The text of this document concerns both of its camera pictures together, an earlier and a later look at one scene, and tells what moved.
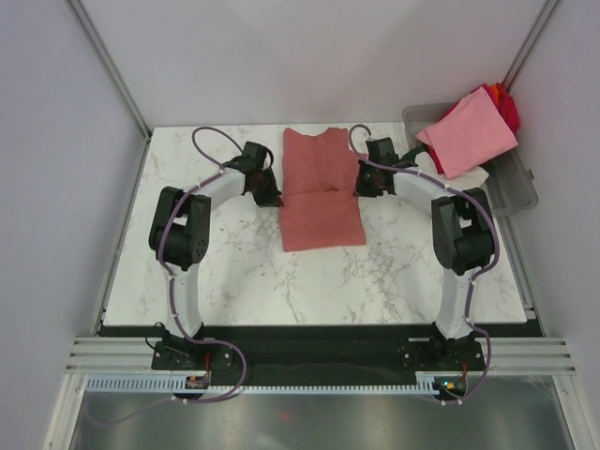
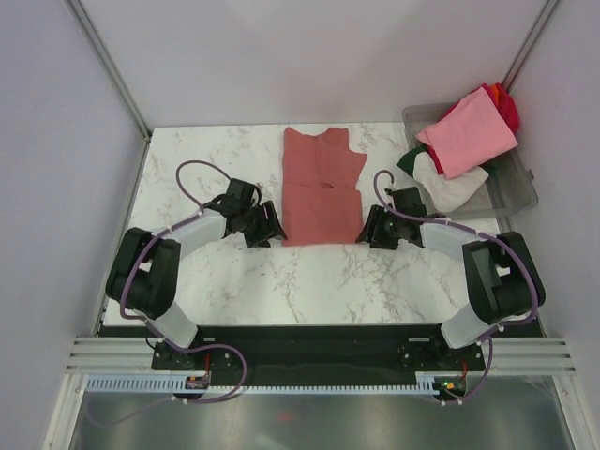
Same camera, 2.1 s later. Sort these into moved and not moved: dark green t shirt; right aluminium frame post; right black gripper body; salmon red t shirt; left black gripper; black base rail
Moved: left black gripper; right black gripper body
Not moved: right aluminium frame post; black base rail; dark green t shirt; salmon red t shirt
